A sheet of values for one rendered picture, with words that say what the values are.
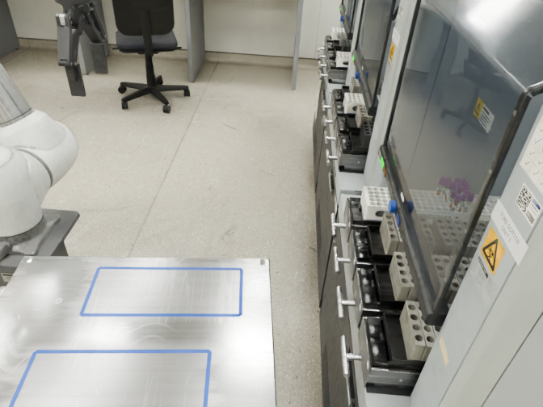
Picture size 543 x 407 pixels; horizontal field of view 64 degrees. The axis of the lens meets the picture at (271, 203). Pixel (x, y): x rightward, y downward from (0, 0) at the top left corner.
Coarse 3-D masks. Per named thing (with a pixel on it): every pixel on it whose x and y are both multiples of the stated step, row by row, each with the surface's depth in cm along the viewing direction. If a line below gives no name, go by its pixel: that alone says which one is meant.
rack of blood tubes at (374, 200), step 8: (368, 192) 129; (376, 192) 129; (384, 192) 129; (360, 200) 132; (368, 200) 125; (376, 200) 126; (384, 200) 126; (368, 208) 124; (376, 208) 123; (384, 208) 123; (368, 216) 125; (376, 216) 125
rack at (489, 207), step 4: (492, 196) 130; (496, 196) 130; (500, 196) 130; (488, 200) 128; (492, 200) 128; (496, 200) 128; (488, 204) 127; (492, 204) 127; (484, 208) 125; (488, 208) 126; (492, 208) 125; (484, 212) 124; (488, 212) 123; (480, 216) 123; (484, 216) 123; (488, 216) 123; (484, 220) 124; (488, 220) 130
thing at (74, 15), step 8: (56, 0) 87; (64, 0) 86; (72, 0) 87; (80, 0) 87; (88, 0) 89; (64, 8) 87; (72, 8) 88; (80, 8) 91; (88, 8) 94; (72, 16) 88; (72, 24) 90
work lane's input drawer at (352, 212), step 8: (352, 200) 133; (352, 208) 130; (360, 208) 128; (344, 216) 137; (352, 216) 126; (360, 216) 127; (336, 224) 133; (344, 224) 133; (352, 224) 125; (360, 224) 126; (368, 224) 126; (376, 224) 126; (336, 232) 131
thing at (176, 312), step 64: (64, 256) 107; (0, 320) 92; (64, 320) 92; (128, 320) 93; (192, 320) 94; (256, 320) 95; (0, 384) 80; (64, 384) 81; (128, 384) 82; (192, 384) 82; (256, 384) 83
